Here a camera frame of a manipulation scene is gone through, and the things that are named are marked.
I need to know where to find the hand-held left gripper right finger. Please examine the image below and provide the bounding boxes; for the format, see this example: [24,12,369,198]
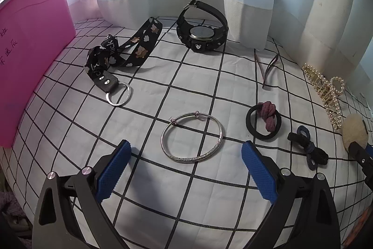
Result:
[241,140,341,249]

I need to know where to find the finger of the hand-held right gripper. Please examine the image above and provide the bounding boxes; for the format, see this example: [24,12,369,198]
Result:
[349,140,373,188]

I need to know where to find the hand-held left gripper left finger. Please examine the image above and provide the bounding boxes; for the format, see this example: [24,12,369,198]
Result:
[31,140,132,249]

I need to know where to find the dark blue bow hair tie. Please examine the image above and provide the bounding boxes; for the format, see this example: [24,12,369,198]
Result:
[287,125,329,171]

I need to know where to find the pink plastic bin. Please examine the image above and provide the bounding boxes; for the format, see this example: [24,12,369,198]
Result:
[0,0,77,147]

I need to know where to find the black digital wrist watch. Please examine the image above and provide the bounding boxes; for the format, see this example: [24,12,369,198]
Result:
[176,0,238,53]

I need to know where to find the cream fluffy hair clip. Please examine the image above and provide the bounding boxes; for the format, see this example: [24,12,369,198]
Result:
[342,113,368,150]

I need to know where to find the silver bangle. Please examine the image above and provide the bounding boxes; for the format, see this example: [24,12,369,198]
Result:
[161,111,225,164]

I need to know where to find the pearl hair claw clip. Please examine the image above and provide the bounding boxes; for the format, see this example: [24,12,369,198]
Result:
[301,63,345,130]

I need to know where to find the white black-checked cloth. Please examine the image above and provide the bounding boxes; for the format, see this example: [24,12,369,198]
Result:
[6,16,373,249]

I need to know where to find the thin maroon hairpin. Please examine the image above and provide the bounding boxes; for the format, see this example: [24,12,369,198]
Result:
[253,48,280,89]

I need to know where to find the black ring hair tie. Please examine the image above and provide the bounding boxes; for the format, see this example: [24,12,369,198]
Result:
[246,105,282,140]

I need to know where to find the mauve knotted hair tie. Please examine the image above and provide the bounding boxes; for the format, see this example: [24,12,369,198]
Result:
[256,101,277,132]

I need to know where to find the black bear-print lanyard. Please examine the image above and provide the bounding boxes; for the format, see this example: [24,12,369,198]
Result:
[84,16,163,107]

